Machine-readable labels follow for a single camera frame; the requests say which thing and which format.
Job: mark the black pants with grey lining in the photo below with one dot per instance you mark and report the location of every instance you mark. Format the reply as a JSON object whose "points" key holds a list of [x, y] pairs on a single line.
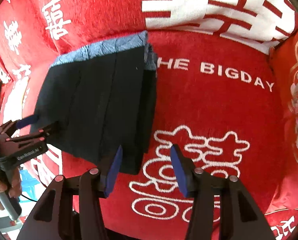
{"points": [[102, 97]]}

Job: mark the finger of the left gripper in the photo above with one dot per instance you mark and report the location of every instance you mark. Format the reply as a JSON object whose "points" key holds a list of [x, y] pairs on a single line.
{"points": [[52, 131], [29, 120]]}

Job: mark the red floral pillow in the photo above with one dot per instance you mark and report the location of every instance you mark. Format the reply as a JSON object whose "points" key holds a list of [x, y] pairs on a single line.
{"points": [[282, 213]]}

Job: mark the person's left hand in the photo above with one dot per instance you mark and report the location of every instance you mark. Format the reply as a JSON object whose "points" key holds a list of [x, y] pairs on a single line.
{"points": [[16, 188]]}

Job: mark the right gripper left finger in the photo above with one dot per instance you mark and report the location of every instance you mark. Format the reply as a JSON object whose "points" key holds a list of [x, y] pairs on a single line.
{"points": [[70, 207]]}

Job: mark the blue plastic stool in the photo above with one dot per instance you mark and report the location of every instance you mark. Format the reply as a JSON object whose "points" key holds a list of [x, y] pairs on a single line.
{"points": [[28, 184]]}

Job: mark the red wedding blanket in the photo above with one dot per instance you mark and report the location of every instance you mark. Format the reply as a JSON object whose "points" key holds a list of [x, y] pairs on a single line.
{"points": [[216, 151]]}

